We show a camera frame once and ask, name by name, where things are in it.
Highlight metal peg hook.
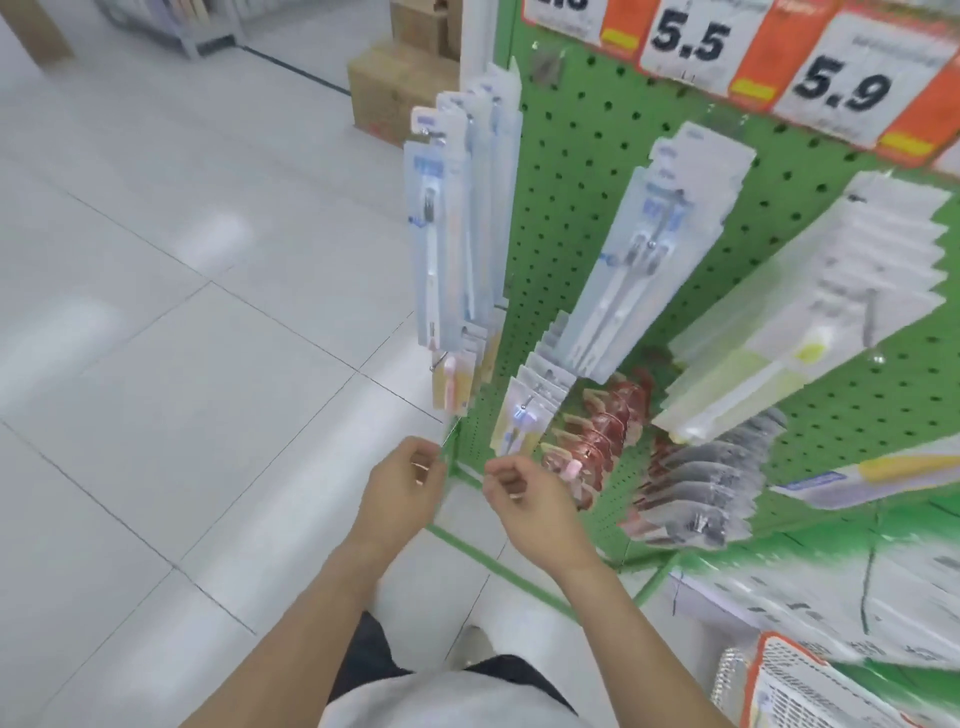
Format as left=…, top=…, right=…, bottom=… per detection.
left=861, top=288, right=886, bottom=367

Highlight person's left forearm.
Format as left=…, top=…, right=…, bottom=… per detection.
left=178, top=534, right=410, bottom=728

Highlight person's grey shoe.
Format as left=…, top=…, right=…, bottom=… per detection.
left=448, top=624, right=492, bottom=671

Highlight person's dark shorts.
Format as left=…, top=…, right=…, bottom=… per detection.
left=328, top=610, right=575, bottom=715

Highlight white wire basket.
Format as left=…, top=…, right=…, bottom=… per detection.
left=716, top=646, right=760, bottom=728

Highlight brown cardboard box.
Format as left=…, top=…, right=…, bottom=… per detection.
left=0, top=0, right=76, bottom=67
left=389, top=0, right=463, bottom=63
left=346, top=39, right=461, bottom=149

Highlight row of red packets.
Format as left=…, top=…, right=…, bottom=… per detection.
left=540, top=366, right=655, bottom=513

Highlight row of yellow toothbrush packets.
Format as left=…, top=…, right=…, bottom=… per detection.
left=651, top=171, right=952, bottom=445

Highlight orange framed white sign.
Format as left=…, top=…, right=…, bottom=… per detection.
left=748, top=632, right=946, bottom=728

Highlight person's right hand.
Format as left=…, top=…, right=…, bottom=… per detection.
left=481, top=453, right=603, bottom=577

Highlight row of blue toothbrush packets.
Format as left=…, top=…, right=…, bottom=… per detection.
left=556, top=122, right=757, bottom=378
left=403, top=58, right=523, bottom=354

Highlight blue and yellow toothbrush packet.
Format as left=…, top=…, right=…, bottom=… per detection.
left=771, top=438, right=960, bottom=513

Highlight row of pink toothbrush packets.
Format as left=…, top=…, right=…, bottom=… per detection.
left=430, top=300, right=505, bottom=418

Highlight orange and white price sign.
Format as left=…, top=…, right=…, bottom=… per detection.
left=771, top=9, right=960, bottom=168
left=522, top=0, right=661, bottom=67
left=639, top=0, right=840, bottom=114

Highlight row of grey packets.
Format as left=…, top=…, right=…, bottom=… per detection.
left=621, top=407, right=789, bottom=550

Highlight person's white shirt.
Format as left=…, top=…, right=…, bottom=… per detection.
left=328, top=667, right=580, bottom=728

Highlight row of small purple packets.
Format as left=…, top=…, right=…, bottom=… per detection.
left=491, top=311, right=577, bottom=459

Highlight person's left hand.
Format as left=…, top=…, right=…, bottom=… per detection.
left=358, top=435, right=451, bottom=555

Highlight person's right forearm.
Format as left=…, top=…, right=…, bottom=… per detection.
left=525, top=558, right=740, bottom=728

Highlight green pegboard display rack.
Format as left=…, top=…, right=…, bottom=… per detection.
left=427, top=0, right=960, bottom=624

